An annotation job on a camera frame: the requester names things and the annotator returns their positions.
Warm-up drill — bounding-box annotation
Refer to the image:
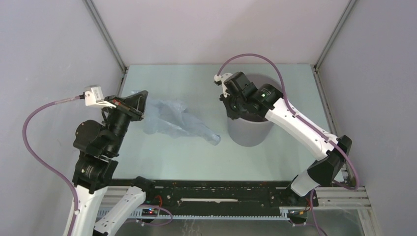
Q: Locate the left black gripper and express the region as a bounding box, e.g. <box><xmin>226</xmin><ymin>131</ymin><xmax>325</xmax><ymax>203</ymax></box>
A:
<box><xmin>103</xmin><ymin>89</ymin><xmax>149</xmax><ymax>153</ymax></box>

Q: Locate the grey round trash bin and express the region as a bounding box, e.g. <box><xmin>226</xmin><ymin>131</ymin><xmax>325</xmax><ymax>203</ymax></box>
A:
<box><xmin>227</xmin><ymin>73</ymin><xmax>282</xmax><ymax>147</ymax></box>

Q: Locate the light blue plastic trash bag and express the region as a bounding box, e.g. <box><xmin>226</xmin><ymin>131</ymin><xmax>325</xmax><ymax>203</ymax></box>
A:
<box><xmin>137</xmin><ymin>94</ymin><xmax>221</xmax><ymax>146</ymax></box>

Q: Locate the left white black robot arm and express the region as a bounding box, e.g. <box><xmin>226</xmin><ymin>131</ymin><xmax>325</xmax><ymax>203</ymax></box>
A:
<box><xmin>66</xmin><ymin>86</ymin><xmax>155</xmax><ymax>236</ymax></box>

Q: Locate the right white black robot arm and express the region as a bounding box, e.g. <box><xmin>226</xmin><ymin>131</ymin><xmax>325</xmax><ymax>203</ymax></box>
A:
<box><xmin>214</xmin><ymin>72</ymin><xmax>352</xmax><ymax>206</ymax></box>

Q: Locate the left aluminium corner profile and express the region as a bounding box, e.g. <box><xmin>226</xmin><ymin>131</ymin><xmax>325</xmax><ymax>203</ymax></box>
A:
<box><xmin>83</xmin><ymin>0</ymin><xmax>127</xmax><ymax>73</ymax></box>

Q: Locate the aluminium corner profile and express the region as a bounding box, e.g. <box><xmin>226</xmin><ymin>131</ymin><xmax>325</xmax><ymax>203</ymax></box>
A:
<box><xmin>83</xmin><ymin>0</ymin><xmax>127</xmax><ymax>73</ymax></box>
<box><xmin>314</xmin><ymin>0</ymin><xmax>358</xmax><ymax>71</ymax></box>

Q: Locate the small electronics board with leds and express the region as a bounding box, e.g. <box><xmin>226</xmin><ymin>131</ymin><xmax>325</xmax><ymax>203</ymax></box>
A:
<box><xmin>141</xmin><ymin>208</ymin><xmax>159</xmax><ymax>217</ymax></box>

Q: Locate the right aluminium corner profile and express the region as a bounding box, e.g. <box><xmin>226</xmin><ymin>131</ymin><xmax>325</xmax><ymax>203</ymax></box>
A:
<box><xmin>314</xmin><ymin>0</ymin><xmax>358</xmax><ymax>71</ymax></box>

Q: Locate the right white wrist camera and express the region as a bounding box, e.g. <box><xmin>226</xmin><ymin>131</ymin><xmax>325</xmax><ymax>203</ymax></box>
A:
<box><xmin>214</xmin><ymin>73</ymin><xmax>232</xmax><ymax>97</ymax></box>

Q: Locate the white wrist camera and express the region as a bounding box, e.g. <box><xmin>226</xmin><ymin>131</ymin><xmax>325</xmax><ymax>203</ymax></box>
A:
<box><xmin>214</xmin><ymin>73</ymin><xmax>232</xmax><ymax>97</ymax></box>
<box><xmin>84</xmin><ymin>85</ymin><xmax>116</xmax><ymax>108</ymax></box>

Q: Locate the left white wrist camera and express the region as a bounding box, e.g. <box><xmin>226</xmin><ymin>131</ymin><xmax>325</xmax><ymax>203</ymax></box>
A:
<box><xmin>84</xmin><ymin>85</ymin><xmax>116</xmax><ymax>108</ymax></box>

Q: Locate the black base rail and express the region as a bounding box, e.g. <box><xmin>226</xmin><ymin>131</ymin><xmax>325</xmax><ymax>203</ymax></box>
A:
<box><xmin>97</xmin><ymin>178</ymin><xmax>372</xmax><ymax>222</ymax></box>

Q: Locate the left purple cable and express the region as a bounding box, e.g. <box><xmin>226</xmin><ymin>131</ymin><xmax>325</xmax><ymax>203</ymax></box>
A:
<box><xmin>22</xmin><ymin>95</ymin><xmax>86</xmax><ymax>236</ymax></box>

